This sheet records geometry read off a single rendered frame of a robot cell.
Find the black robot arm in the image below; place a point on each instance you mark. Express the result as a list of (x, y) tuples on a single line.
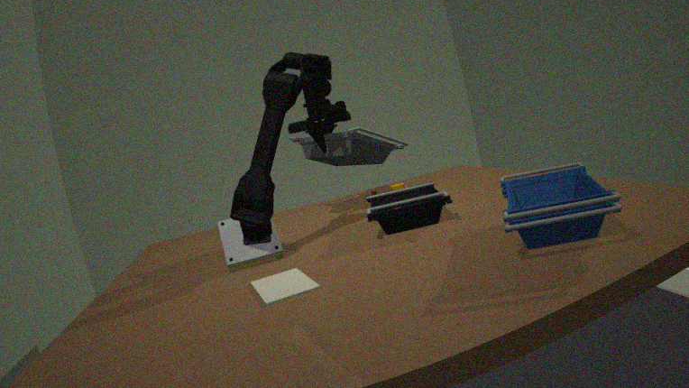
[(253, 197)]

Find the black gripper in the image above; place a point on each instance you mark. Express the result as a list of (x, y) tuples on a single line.
[(317, 129)]

